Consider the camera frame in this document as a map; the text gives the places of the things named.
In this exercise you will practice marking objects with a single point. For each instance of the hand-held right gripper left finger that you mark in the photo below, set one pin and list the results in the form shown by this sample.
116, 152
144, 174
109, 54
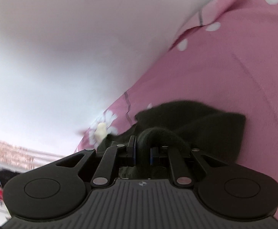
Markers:
134, 153

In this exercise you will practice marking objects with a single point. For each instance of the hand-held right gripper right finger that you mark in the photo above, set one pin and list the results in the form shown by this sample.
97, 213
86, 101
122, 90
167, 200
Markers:
151, 156

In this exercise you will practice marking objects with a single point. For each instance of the dark green sweater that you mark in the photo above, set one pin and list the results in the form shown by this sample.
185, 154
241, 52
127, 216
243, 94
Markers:
201, 128

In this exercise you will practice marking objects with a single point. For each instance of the white headboard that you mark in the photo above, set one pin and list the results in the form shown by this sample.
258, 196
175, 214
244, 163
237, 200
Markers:
81, 52

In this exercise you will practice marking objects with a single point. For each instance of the pink floral bed sheet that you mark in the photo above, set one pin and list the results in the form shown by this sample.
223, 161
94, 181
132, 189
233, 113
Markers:
224, 64

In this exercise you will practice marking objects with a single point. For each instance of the beige patterned curtain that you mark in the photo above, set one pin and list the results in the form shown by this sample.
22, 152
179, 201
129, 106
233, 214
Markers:
10, 152

